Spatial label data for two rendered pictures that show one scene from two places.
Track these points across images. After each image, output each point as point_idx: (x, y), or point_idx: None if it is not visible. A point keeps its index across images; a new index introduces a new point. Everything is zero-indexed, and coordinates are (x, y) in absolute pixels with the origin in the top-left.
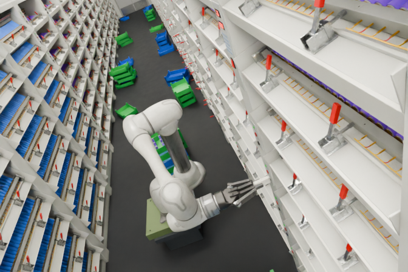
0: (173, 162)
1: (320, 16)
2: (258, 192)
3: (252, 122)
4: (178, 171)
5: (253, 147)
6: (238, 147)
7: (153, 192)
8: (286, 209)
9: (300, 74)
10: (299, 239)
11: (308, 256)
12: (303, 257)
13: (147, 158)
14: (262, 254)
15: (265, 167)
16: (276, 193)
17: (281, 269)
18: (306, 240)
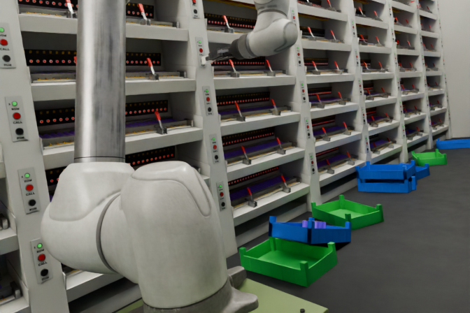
0: (122, 110)
1: None
2: (102, 274)
3: None
4: (123, 155)
5: (138, 80)
6: (34, 185)
7: (198, 173)
8: (223, 78)
9: None
10: (230, 123)
11: (245, 117)
12: (231, 169)
13: None
14: None
15: (192, 55)
16: (213, 70)
17: (229, 267)
18: (246, 77)
